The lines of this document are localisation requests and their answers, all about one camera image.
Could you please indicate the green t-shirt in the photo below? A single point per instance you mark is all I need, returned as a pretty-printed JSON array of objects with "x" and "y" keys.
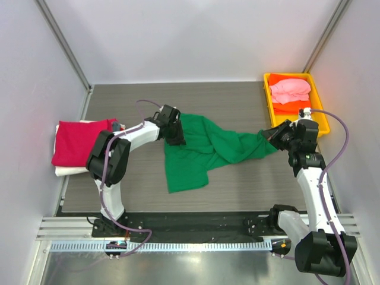
[{"x": 208, "y": 147}]

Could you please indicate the aluminium corner post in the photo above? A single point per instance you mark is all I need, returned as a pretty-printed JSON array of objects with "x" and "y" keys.
[
  {"x": 332, "y": 24},
  {"x": 59, "y": 36}
]

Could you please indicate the red folded t-shirt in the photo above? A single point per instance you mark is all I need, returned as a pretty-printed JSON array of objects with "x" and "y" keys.
[{"x": 74, "y": 141}]

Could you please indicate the white folded t-shirt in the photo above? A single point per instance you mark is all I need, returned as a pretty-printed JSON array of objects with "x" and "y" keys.
[{"x": 66, "y": 171}]

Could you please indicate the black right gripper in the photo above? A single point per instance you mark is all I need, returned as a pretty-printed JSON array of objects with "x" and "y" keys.
[{"x": 279, "y": 135}]

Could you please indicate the left aluminium corner post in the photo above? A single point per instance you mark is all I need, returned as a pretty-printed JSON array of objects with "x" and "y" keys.
[{"x": 59, "y": 36}]

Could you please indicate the white slotted cable duct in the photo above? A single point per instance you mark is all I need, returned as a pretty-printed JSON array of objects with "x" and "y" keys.
[{"x": 120, "y": 246}]

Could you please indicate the orange t-shirt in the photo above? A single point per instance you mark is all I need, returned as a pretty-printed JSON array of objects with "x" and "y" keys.
[{"x": 289, "y": 108}]

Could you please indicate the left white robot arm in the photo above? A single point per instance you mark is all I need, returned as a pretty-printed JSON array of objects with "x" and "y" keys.
[{"x": 108, "y": 160}]

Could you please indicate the pink crumpled t-shirt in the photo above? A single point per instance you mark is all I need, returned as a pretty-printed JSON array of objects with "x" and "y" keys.
[{"x": 290, "y": 90}]

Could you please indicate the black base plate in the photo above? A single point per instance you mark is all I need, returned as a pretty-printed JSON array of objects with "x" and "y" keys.
[{"x": 204, "y": 227}]

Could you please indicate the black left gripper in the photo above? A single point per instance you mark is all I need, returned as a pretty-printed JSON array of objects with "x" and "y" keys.
[{"x": 180, "y": 140}]

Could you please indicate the right aluminium corner post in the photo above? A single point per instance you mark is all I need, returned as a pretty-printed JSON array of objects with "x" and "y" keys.
[{"x": 332, "y": 24}]

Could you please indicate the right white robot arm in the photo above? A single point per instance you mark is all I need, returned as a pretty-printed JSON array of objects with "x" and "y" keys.
[{"x": 322, "y": 246}]

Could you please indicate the aluminium frame rail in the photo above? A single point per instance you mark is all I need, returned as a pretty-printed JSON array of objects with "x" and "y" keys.
[{"x": 78, "y": 228}]

